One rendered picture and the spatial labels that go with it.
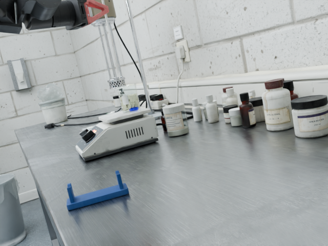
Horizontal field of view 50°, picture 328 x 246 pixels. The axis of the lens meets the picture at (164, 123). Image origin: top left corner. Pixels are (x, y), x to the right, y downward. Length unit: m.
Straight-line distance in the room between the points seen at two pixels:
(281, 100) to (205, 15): 0.58
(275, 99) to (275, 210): 0.39
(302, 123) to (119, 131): 0.42
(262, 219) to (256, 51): 0.74
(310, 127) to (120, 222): 0.41
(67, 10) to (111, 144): 0.33
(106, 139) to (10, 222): 1.73
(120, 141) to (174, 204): 0.41
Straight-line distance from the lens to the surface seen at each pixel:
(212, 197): 0.51
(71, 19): 0.87
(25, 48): 3.35
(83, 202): 0.59
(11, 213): 2.53
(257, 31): 1.09
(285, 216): 0.44
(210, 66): 1.31
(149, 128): 0.90
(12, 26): 0.83
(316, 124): 0.72
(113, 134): 0.88
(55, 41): 3.38
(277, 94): 0.80
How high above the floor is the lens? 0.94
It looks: 9 degrees down
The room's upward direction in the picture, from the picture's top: 12 degrees counter-clockwise
